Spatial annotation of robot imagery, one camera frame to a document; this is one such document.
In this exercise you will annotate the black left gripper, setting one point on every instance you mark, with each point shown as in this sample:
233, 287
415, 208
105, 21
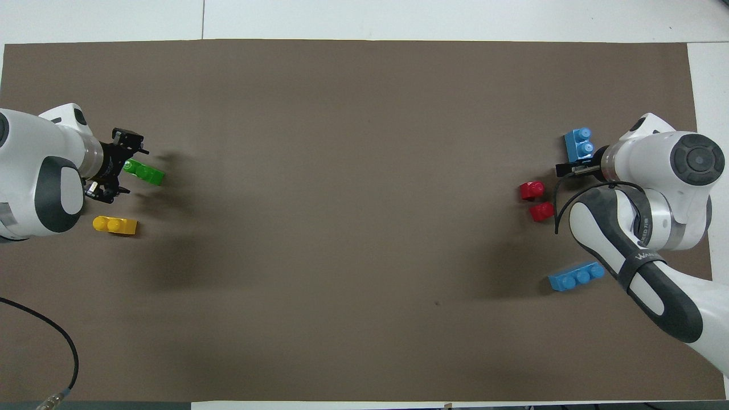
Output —
109, 162

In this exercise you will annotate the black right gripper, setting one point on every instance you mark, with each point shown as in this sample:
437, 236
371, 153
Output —
599, 159

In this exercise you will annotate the blue toy building block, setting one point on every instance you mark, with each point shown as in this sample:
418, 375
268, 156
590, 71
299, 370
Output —
578, 145
575, 278

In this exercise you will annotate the green toy building block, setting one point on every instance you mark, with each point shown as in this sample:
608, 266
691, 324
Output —
148, 173

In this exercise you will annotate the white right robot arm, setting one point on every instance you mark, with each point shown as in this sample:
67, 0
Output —
683, 165

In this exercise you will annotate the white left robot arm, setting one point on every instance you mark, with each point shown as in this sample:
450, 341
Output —
34, 165

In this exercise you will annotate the red toy building block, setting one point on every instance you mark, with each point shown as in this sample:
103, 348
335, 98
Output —
531, 190
541, 211

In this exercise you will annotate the yellow toy building block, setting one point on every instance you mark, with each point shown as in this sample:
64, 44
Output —
117, 226

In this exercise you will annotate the brown table mat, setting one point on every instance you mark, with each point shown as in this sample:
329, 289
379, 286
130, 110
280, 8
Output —
342, 171

